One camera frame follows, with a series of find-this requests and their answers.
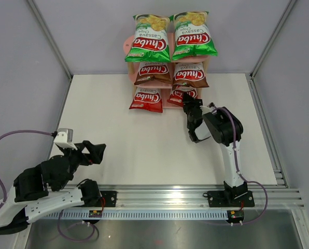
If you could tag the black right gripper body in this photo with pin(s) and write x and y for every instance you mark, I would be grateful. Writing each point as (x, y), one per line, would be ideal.
(187, 107)

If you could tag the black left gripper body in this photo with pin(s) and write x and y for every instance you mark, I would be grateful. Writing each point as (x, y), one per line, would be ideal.
(76, 157)

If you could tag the red Chuba chips bag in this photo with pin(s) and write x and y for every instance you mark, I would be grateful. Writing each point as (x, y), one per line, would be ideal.
(176, 96)
(147, 99)

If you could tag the brown Chuba barbeque chips bag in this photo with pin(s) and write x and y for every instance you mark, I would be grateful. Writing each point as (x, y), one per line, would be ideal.
(189, 75)

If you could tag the green Chuba chips bag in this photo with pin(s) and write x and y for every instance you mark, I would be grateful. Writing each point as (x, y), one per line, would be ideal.
(150, 42)
(191, 35)

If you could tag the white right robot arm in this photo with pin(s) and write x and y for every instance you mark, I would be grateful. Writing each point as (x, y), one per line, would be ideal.
(226, 130)

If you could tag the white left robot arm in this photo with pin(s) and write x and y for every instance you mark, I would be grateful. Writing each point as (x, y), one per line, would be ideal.
(28, 199)

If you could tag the pink three-tier wooden shelf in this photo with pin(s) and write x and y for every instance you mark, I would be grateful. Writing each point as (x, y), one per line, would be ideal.
(165, 88)

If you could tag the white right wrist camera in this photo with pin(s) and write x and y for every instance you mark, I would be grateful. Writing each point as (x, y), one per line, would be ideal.
(210, 108)

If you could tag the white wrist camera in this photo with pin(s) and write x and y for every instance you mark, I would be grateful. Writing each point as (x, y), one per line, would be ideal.
(64, 139)
(210, 108)

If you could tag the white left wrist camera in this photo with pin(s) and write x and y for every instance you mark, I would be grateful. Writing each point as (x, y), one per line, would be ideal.
(64, 139)

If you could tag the aluminium mounting rail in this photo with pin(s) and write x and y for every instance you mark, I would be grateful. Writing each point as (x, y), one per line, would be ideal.
(190, 197)

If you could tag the white slotted cable duct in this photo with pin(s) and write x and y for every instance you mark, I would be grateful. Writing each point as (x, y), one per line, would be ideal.
(88, 214)

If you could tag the right aluminium frame post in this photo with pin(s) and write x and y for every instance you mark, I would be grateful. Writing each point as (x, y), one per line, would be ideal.
(279, 26)

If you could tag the aluminium frame post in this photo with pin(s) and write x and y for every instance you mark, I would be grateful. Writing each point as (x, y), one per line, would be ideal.
(48, 36)
(279, 26)

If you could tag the left aluminium frame post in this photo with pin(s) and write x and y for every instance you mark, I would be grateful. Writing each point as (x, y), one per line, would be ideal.
(48, 36)

